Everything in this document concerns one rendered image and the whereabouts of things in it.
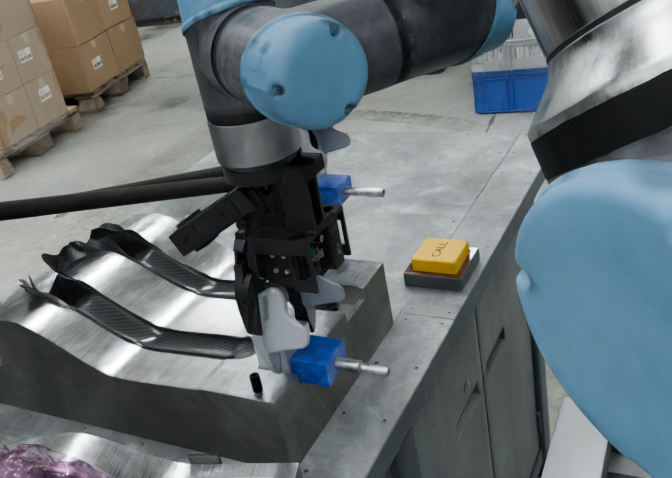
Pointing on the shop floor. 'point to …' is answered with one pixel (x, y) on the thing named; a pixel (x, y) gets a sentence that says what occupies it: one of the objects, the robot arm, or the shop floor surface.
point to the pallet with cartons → (89, 39)
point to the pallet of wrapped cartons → (27, 84)
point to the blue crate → (509, 90)
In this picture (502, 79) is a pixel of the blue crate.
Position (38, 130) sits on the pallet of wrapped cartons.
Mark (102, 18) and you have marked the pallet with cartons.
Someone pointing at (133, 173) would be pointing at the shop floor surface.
